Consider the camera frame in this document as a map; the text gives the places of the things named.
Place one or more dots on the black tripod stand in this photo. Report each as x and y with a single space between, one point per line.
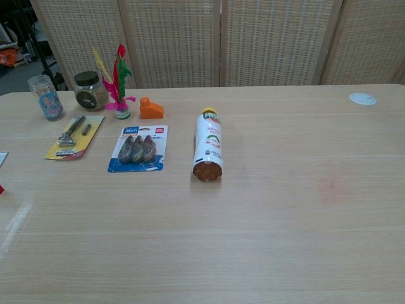
41 44

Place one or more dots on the razor on yellow card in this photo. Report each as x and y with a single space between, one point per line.
76 139

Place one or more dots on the clear plastic jar with sticker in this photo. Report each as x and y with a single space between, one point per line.
50 101

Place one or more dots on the orange background object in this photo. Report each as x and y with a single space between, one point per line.
7 57

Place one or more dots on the white drink bottle yellow cap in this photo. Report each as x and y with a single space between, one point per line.
209 142

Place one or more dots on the glass jar with black lid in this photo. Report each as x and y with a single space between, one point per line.
90 95

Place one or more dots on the orange plastic block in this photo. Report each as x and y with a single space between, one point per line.
153 112

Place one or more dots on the wooden rattan folding screen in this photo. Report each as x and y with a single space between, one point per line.
269 41

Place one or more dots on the blue correction tape pack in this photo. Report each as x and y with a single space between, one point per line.
139 149

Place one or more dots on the colourful feather shuttlecock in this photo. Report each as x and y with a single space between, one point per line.
119 95

